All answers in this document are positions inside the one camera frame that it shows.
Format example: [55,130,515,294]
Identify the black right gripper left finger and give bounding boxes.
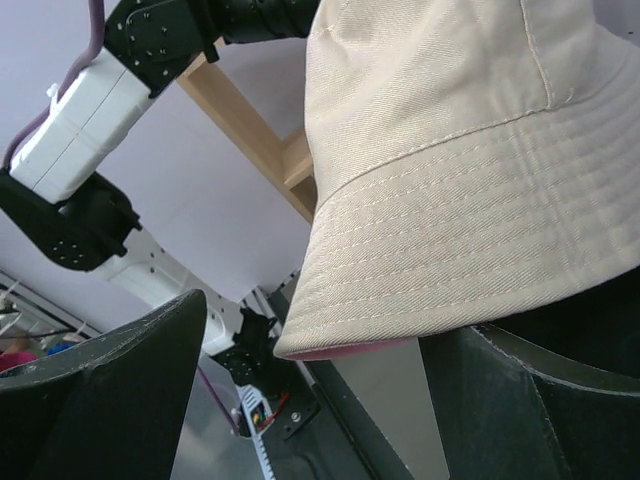
[1,290,207,479]

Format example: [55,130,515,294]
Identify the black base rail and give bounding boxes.
[262,361,412,479]

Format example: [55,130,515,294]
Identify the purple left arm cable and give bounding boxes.
[2,0,106,166]

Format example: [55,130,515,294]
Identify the wooden shelf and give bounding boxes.
[178,55,317,222]

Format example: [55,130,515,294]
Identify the beige bucket hat pink lining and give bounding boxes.
[274,1,639,360]

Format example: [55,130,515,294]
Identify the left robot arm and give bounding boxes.
[1,1,318,398]

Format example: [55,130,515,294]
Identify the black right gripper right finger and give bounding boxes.
[422,324,639,479]

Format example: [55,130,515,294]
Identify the grey cable duct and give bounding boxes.
[238,385,276,480]

